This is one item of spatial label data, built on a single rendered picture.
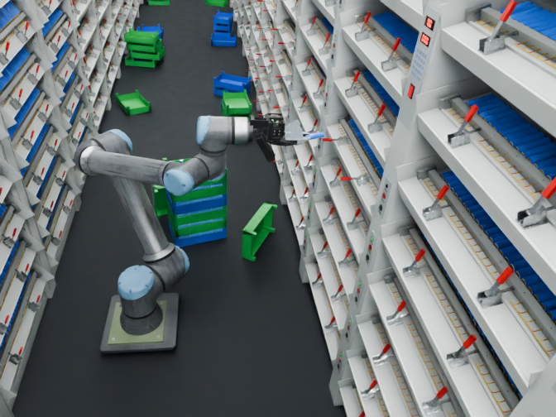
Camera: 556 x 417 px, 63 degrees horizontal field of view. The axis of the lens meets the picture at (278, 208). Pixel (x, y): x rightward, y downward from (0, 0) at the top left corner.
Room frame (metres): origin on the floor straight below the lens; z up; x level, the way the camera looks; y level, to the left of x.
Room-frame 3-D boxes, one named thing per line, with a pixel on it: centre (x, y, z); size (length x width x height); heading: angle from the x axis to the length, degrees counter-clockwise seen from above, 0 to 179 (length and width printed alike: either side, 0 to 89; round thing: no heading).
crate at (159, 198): (2.25, 0.62, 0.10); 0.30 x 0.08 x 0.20; 121
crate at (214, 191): (2.05, 0.46, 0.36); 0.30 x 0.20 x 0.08; 116
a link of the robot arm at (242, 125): (1.35, 0.14, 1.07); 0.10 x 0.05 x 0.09; 11
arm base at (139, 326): (1.33, 0.58, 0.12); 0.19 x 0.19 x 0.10
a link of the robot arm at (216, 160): (1.32, 0.24, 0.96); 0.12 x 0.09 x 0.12; 150
